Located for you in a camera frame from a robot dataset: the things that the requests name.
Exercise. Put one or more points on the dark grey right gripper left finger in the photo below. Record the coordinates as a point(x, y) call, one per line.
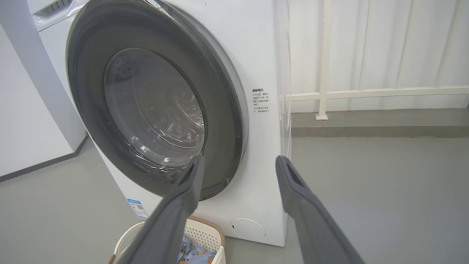
point(165, 227)

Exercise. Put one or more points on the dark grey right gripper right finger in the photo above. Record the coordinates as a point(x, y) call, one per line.
point(311, 227)

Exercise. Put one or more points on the blue bear-print pyjama clothes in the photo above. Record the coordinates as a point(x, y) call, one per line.
point(198, 255)

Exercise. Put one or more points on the dark round washer door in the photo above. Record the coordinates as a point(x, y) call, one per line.
point(91, 73)

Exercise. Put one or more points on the cream perforated laundry basket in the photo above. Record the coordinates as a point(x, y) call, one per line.
point(205, 229)

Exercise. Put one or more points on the white front-load washing machine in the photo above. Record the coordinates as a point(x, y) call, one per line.
point(256, 55)

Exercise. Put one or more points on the blue energy label sticker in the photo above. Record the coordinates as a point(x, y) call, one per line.
point(137, 209)

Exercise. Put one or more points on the round white filter cover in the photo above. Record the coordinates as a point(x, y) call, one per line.
point(247, 229)

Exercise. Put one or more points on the perforated steel washer drum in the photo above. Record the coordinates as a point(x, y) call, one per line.
point(187, 113)

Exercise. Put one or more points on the small printed text label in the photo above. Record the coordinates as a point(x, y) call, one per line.
point(261, 101)

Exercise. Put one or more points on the white metal railing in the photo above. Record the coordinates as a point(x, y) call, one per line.
point(324, 73)

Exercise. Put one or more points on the white detergent drawer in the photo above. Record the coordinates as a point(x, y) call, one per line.
point(55, 13)

